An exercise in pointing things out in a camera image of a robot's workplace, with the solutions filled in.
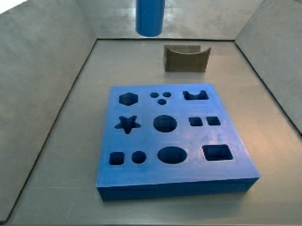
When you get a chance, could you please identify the blue cylinder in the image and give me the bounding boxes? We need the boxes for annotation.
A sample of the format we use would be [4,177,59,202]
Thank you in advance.
[136,0,166,37]

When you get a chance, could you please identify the blue shape sorting block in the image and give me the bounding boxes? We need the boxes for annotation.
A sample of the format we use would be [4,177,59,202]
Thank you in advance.
[96,83,259,201]

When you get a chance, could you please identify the black curved cradle stand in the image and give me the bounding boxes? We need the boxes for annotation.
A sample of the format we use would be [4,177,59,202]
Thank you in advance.
[164,45,211,72]

